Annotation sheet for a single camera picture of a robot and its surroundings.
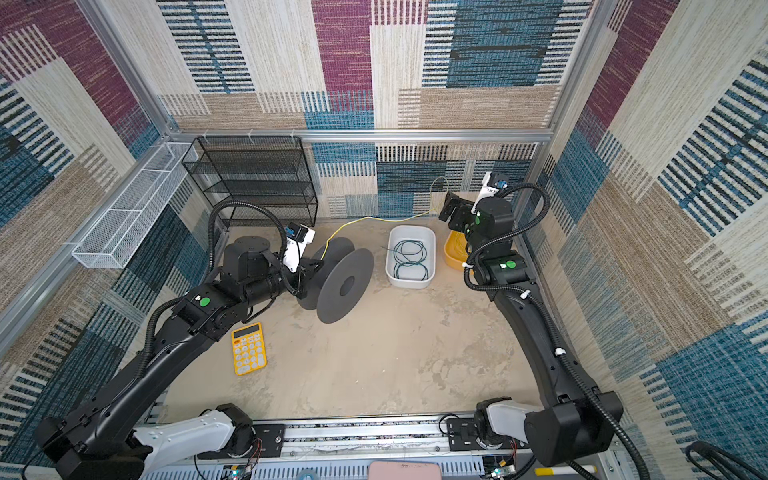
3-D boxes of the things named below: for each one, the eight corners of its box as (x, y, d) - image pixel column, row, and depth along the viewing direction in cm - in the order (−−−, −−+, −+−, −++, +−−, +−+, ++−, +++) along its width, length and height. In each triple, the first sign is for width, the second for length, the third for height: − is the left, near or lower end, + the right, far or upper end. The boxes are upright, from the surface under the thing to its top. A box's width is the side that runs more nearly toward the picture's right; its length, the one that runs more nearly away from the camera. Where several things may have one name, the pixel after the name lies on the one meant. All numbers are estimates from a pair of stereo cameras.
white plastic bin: (385, 289, 103) (385, 278, 98) (385, 237, 118) (385, 225, 112) (438, 289, 103) (441, 278, 97) (432, 237, 118) (433, 225, 112)
